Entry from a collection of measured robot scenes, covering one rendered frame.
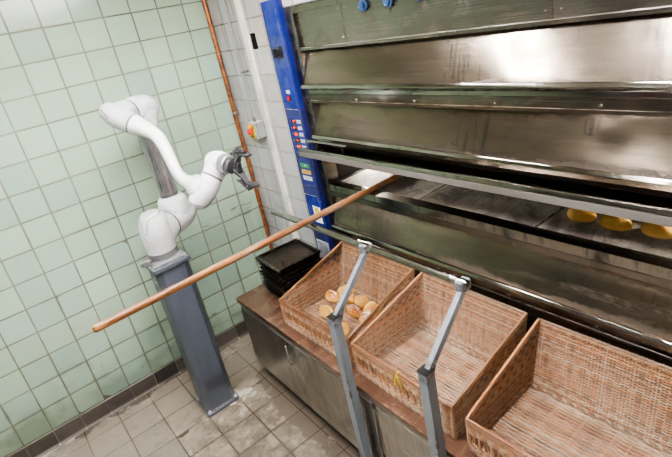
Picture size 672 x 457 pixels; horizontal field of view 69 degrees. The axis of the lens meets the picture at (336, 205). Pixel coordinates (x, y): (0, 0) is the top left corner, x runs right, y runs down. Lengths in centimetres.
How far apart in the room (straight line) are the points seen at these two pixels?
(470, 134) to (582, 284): 65
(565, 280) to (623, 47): 81
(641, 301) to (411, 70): 112
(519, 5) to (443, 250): 105
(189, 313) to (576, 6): 228
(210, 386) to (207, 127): 158
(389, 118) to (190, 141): 150
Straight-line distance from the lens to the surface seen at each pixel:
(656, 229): 187
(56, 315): 327
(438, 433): 183
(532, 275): 198
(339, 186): 261
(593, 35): 161
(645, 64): 154
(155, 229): 266
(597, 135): 166
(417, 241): 230
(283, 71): 266
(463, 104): 187
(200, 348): 298
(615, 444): 199
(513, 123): 179
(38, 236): 312
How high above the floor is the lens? 206
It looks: 22 degrees down
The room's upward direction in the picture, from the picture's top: 12 degrees counter-clockwise
